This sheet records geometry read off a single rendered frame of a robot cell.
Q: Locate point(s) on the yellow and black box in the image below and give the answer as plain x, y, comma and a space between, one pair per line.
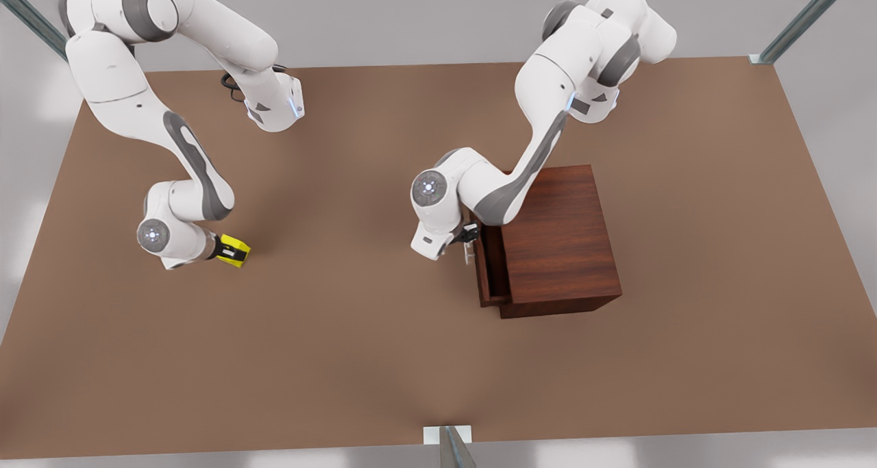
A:
236, 251

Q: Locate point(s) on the dark brown wooden drawer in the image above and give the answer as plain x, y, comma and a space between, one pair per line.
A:
490, 269

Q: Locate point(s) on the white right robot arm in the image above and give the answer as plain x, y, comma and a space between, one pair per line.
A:
130, 105

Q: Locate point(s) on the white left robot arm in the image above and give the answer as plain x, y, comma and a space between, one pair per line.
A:
548, 84

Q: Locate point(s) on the dark brown wooden cabinet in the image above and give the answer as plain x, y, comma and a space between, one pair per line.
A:
558, 242

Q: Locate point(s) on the silver frame post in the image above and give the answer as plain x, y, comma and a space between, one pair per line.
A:
452, 447
31, 19
801, 19

